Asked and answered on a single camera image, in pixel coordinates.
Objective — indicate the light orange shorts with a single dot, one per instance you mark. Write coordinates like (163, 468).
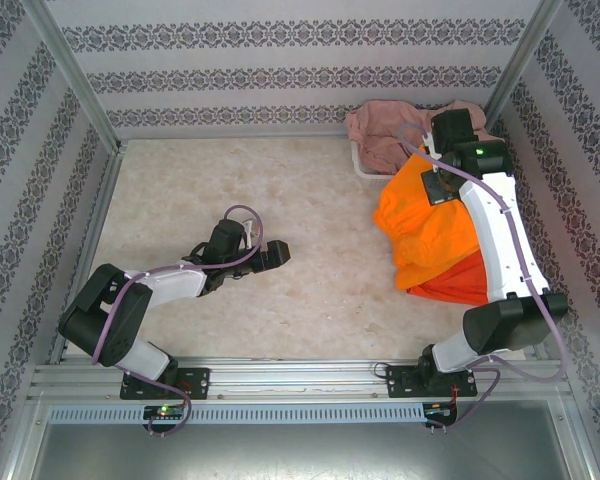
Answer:
(420, 230)

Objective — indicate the pink shorts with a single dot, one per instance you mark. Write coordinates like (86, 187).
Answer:
(375, 130)

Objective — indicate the red-orange shorts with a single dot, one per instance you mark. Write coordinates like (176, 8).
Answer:
(460, 287)

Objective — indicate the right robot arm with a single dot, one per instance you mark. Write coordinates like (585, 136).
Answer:
(495, 240)

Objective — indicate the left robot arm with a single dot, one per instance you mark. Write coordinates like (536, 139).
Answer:
(105, 320)

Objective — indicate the white plastic basket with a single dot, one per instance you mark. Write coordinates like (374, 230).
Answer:
(367, 175)

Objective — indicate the left circuit board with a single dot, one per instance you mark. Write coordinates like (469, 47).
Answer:
(165, 411)

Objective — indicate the circuit board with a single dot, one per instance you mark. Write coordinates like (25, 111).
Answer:
(437, 410)
(165, 411)

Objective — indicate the grey metal sheet panel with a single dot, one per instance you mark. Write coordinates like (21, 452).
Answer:
(305, 450)

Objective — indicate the right circuit board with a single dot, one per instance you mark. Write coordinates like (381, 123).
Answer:
(437, 410)

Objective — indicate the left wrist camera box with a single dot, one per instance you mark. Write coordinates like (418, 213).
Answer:
(250, 235)

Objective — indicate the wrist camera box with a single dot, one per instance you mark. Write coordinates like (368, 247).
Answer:
(431, 145)
(250, 235)

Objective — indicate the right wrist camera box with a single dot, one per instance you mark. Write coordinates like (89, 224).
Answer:
(431, 145)

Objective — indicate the aluminium frame post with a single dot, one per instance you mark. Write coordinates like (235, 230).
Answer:
(522, 60)
(70, 70)

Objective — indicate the aluminium table back rail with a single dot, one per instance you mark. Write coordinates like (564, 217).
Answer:
(230, 136)

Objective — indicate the aluminium mounting rail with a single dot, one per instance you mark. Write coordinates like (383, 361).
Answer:
(290, 375)

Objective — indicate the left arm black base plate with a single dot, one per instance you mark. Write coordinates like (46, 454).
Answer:
(197, 380)

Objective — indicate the aluminium table side rail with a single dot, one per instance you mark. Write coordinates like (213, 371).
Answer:
(537, 354)
(111, 167)

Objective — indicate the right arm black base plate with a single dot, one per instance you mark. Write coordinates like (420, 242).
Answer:
(400, 382)

